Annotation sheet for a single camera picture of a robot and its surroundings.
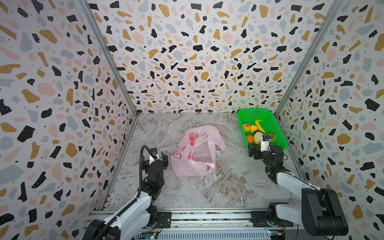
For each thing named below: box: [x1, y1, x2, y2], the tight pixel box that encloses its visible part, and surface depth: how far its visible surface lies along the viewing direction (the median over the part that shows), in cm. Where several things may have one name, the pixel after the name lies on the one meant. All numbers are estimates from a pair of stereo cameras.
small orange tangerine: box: [247, 135, 254, 144], surface depth 102 cm
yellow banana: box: [255, 119, 266, 134], surface depth 112 cm
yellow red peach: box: [243, 123, 251, 133], surface depth 109 cm
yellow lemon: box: [250, 125, 258, 133], surface depth 111 cm
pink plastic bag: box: [170, 124, 226, 177], surface depth 89 cm
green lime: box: [268, 132, 277, 143], surface depth 102 cm
